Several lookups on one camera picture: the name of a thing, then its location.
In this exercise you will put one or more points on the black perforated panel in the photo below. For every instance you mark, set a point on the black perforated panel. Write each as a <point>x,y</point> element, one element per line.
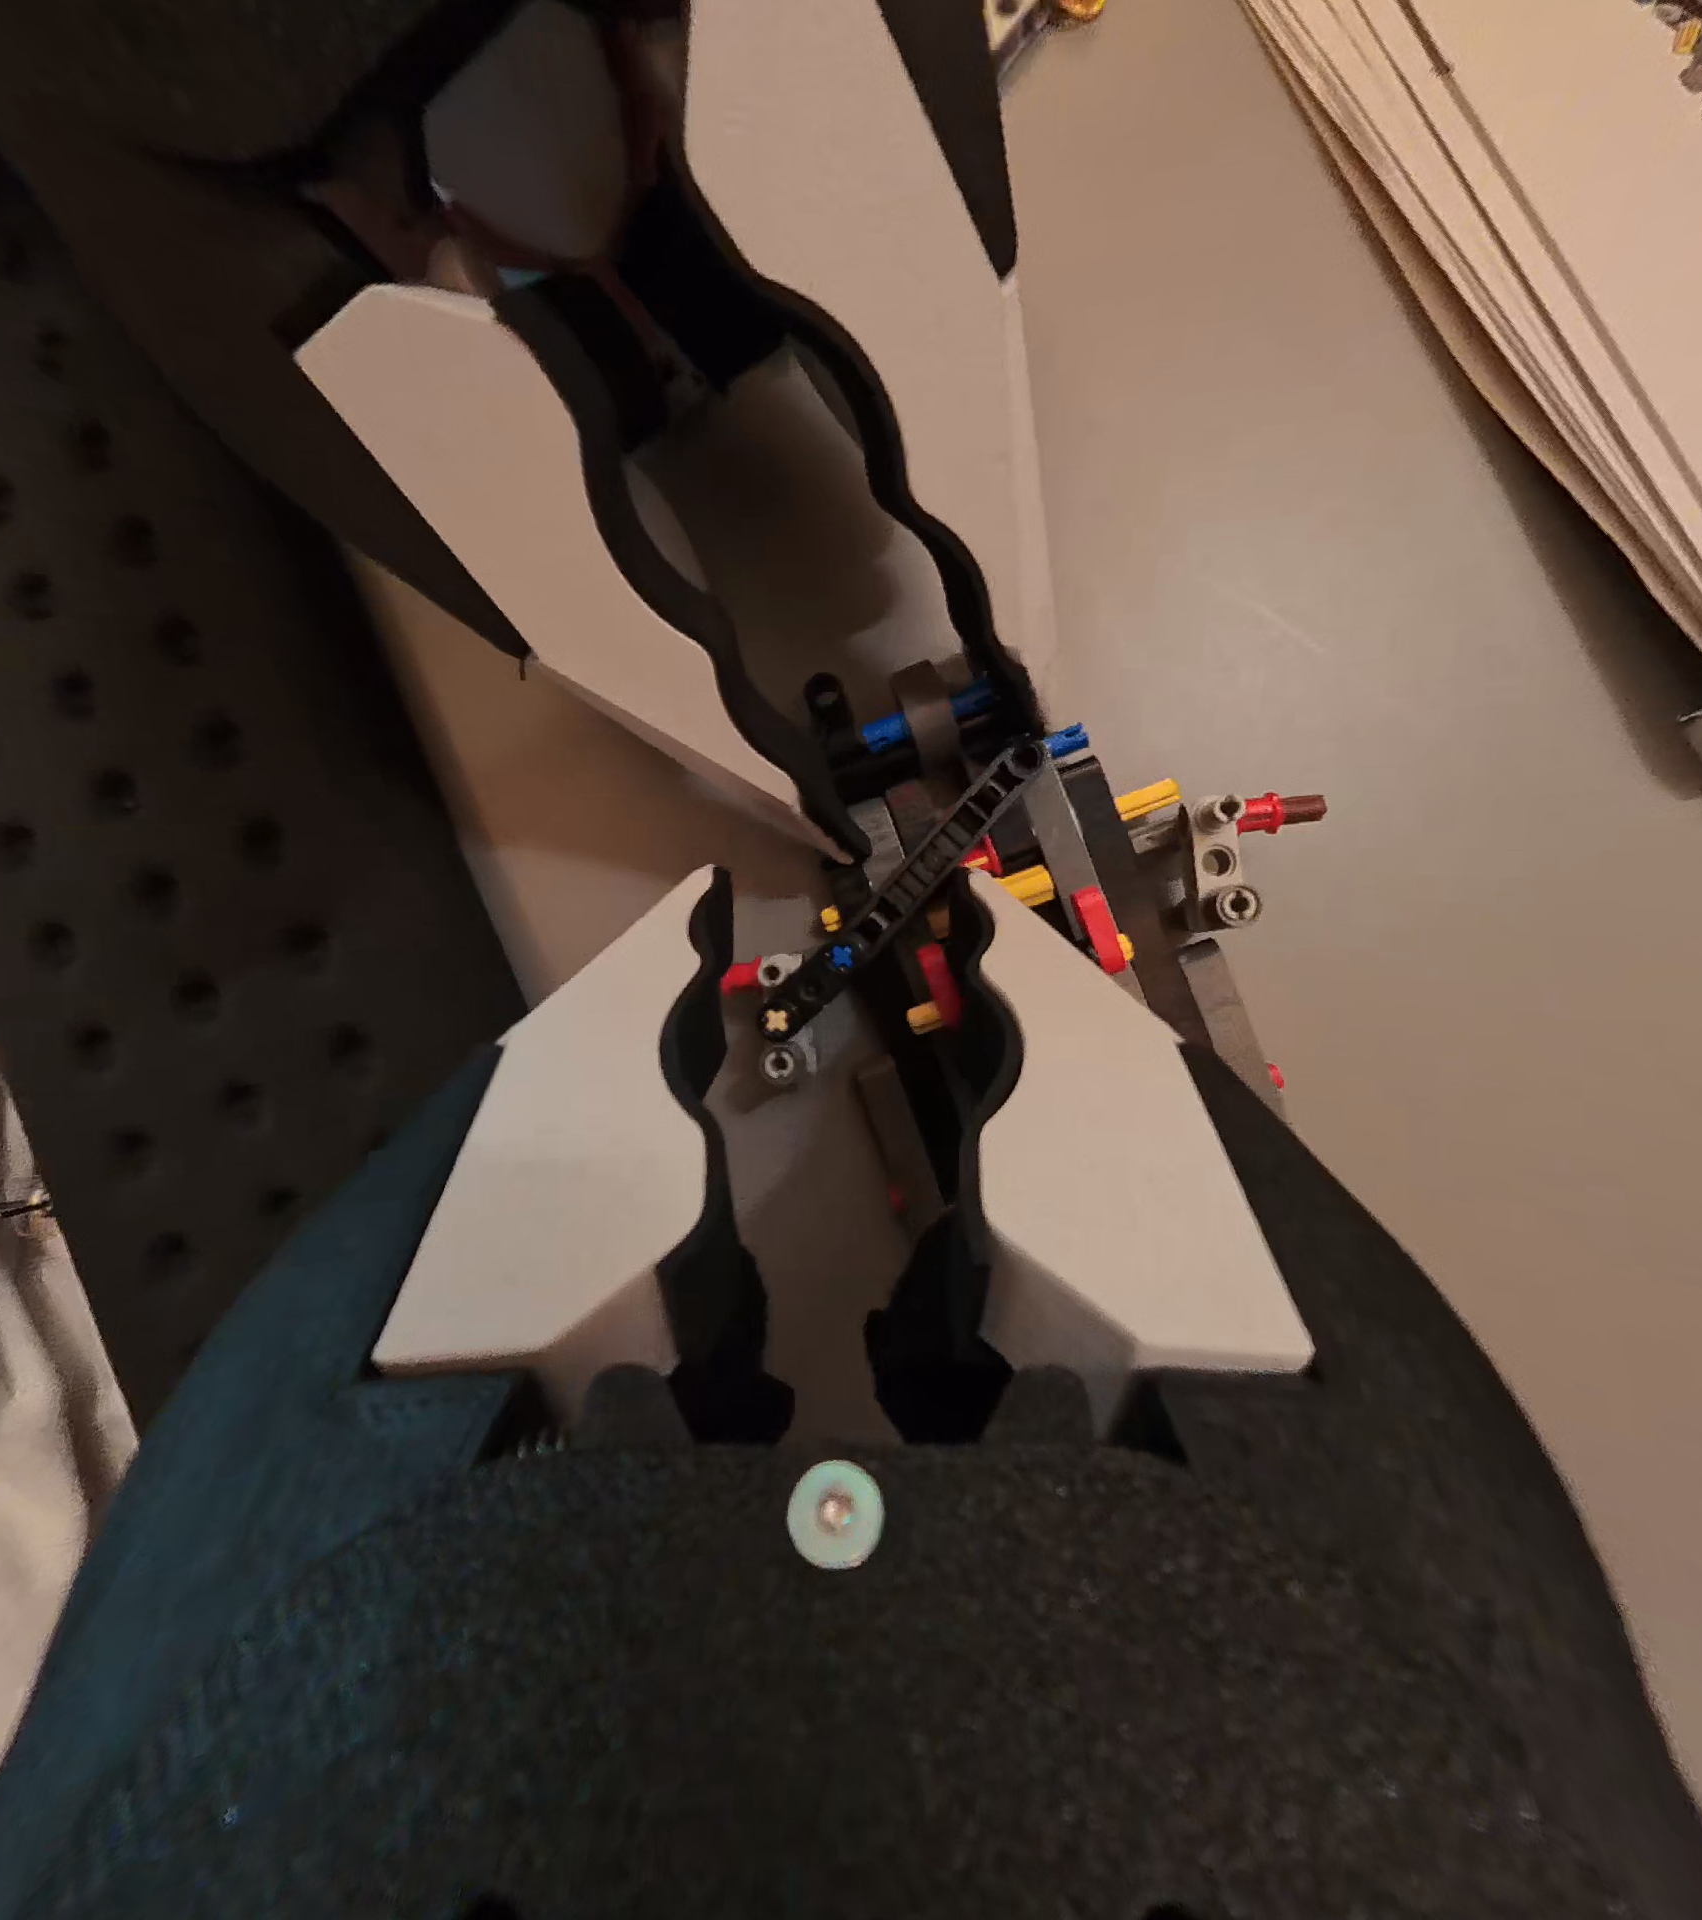
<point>116,751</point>

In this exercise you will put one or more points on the lego instruction booklet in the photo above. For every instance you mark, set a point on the lego instruction booklet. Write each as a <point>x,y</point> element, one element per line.
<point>1616,224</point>

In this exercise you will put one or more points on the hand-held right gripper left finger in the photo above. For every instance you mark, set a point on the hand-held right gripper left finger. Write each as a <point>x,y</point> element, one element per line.
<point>551,1200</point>

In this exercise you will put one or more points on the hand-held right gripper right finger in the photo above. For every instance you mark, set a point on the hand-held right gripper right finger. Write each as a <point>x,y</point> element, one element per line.
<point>1137,1200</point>

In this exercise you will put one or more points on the black thin lego beam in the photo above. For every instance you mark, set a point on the black thin lego beam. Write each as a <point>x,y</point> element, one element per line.
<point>941,840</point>

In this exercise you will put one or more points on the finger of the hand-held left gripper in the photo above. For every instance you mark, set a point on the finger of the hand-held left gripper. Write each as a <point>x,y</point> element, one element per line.
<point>850,181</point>
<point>490,450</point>

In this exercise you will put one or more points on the lego chassis assembly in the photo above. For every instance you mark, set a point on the lego chassis assembly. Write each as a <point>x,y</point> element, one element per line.
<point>1077,840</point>

